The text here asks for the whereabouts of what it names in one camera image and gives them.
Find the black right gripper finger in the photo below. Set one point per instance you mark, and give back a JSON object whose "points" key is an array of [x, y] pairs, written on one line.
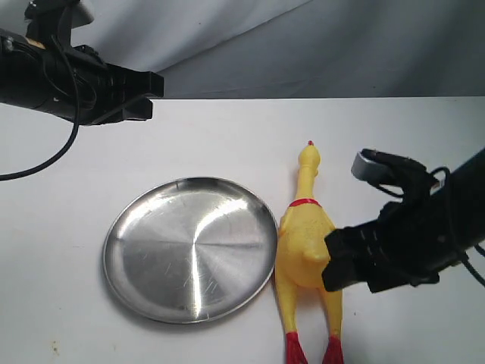
{"points": [[345, 271], [359, 243]]}

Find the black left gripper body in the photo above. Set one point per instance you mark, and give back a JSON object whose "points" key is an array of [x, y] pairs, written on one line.
{"points": [[87, 90]]}

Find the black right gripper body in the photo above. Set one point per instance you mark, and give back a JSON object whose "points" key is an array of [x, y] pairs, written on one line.
{"points": [[416, 237]]}

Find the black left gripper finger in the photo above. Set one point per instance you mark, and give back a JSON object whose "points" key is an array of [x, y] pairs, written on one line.
{"points": [[139, 110], [141, 83]]}

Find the yellow rubber chicken toy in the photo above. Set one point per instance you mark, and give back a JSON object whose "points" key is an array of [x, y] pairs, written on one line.
{"points": [[301, 258]]}

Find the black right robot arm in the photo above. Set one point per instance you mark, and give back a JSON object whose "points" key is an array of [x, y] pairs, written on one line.
{"points": [[468, 195]]}

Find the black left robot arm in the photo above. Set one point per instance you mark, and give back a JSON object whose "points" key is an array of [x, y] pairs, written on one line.
{"points": [[34, 76]]}

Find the grey backdrop cloth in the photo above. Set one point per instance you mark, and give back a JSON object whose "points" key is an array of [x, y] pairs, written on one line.
{"points": [[295, 49]]}

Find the round stainless steel plate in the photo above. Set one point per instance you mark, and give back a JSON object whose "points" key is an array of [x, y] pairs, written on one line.
{"points": [[189, 251]]}

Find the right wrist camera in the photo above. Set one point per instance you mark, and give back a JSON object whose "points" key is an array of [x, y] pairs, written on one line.
{"points": [[381, 168]]}

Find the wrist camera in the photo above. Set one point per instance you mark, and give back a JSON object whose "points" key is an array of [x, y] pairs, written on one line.
{"points": [[81, 12], [381, 168]]}

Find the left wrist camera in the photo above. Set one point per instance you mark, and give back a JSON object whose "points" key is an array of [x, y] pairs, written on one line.
{"points": [[81, 12]]}

